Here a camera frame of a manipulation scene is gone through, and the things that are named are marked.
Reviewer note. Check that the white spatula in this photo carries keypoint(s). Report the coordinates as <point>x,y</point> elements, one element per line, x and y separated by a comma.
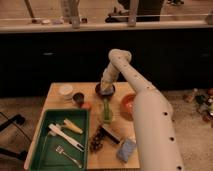
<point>71,140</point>

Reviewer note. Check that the orange fruit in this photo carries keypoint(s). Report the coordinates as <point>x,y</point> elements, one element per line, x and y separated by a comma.
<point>86,106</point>

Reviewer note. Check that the green bottle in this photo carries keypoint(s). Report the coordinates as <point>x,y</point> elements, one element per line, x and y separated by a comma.
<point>107,114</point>

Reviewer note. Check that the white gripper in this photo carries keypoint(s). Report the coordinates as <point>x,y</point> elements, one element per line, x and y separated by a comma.
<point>107,82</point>

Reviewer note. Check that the black chair base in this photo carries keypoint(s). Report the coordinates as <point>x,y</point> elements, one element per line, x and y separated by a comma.
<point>8,135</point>

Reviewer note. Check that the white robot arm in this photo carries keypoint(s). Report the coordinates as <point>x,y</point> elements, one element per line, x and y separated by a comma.
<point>152,116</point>

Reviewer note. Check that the orange bowl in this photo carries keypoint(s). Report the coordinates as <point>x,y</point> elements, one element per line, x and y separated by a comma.
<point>126,106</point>

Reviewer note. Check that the green plastic tray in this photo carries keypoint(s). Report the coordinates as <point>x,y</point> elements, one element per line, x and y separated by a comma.
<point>44,156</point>

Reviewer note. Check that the black brush block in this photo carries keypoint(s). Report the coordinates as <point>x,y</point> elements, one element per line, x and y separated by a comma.
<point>111,134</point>

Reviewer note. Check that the white cup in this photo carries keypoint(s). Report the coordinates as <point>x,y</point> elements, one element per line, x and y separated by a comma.
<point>66,91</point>

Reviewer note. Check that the yellow corn cob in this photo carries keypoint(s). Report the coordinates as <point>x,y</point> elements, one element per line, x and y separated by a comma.
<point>70,125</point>

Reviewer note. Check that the silver fork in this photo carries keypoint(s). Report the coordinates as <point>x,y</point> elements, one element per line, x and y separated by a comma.
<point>61,151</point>

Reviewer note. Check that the bunch of dark grapes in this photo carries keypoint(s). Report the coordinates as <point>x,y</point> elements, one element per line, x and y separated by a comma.
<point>96,141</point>

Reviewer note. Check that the purple bowl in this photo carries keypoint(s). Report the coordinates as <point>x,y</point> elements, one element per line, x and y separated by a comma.
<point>104,95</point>

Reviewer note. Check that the blue sponge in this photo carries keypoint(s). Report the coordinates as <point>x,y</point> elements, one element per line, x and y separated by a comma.
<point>126,150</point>

